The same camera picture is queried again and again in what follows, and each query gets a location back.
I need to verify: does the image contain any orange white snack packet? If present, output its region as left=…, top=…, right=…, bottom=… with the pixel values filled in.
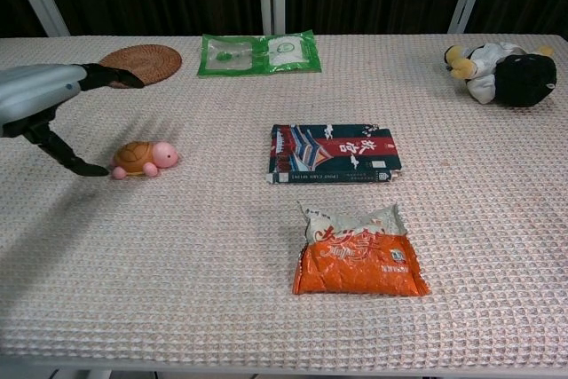
left=292, top=201, right=431, bottom=296

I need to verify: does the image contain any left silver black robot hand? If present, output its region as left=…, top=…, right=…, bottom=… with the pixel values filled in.
left=0, top=62, right=146, bottom=178

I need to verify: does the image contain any black white plush penguin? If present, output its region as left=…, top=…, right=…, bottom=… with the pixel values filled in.
left=444, top=42, right=558, bottom=108

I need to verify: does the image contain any dark blue printed flat box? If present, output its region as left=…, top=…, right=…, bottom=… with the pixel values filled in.
left=265, top=123, right=403, bottom=186

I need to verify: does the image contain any green clear plastic package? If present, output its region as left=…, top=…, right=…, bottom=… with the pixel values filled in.
left=196, top=29, right=322, bottom=77

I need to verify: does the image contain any pink orange toy turtle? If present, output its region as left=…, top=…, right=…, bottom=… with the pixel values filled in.
left=110, top=140, right=179, bottom=181

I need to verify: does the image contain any round woven rattan coaster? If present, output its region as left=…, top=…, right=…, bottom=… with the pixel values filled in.
left=98, top=43, right=183, bottom=89

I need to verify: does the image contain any white waffle-weave tablecloth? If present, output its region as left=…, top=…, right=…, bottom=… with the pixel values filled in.
left=0, top=33, right=568, bottom=371

